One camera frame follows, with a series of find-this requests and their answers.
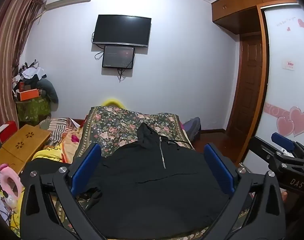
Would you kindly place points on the grey purple backpack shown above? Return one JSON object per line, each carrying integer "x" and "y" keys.
{"x": 193, "y": 127}

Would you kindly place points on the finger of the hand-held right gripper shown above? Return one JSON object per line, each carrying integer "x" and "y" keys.
{"x": 282, "y": 140}
{"x": 264, "y": 152}

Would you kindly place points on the colourful printed quilt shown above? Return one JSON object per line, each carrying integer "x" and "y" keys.
{"x": 67, "y": 145}

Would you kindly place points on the white sticker with red print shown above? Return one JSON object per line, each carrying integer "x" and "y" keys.
{"x": 289, "y": 65}

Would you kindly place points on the black hooded zip jacket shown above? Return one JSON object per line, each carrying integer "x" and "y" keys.
{"x": 154, "y": 180}

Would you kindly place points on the floral bed cover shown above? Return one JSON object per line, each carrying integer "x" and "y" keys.
{"x": 122, "y": 127}

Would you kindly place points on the green floral covered box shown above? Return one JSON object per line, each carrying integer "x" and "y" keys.
{"x": 33, "y": 110}

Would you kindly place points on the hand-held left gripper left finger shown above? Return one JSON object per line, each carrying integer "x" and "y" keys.
{"x": 85, "y": 170}

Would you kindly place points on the pile of mixed clutter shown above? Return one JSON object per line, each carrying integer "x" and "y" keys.
{"x": 29, "y": 73}

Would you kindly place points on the striped brown curtain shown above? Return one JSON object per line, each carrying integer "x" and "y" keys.
{"x": 7, "y": 55}

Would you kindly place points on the wooden overhead cabinet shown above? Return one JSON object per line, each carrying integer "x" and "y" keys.
{"x": 242, "y": 2}

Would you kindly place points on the red box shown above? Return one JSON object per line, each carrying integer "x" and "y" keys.
{"x": 8, "y": 128}

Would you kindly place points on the striped cloth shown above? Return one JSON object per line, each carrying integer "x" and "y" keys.
{"x": 59, "y": 128}

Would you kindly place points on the wooden folding lap table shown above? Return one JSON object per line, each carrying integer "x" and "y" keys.
{"x": 19, "y": 145}

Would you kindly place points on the pink plastic toy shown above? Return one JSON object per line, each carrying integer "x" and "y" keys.
{"x": 10, "y": 182}

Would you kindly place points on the brown wooden door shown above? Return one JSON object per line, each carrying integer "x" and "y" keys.
{"x": 247, "y": 80}

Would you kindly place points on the large black wall television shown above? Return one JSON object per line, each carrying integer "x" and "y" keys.
{"x": 120, "y": 30}

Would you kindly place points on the orange box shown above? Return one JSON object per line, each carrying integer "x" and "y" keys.
{"x": 29, "y": 94}

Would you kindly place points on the small black wall monitor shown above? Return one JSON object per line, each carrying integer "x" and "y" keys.
{"x": 118, "y": 57}

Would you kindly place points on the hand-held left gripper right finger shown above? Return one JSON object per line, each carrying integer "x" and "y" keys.
{"x": 218, "y": 170}

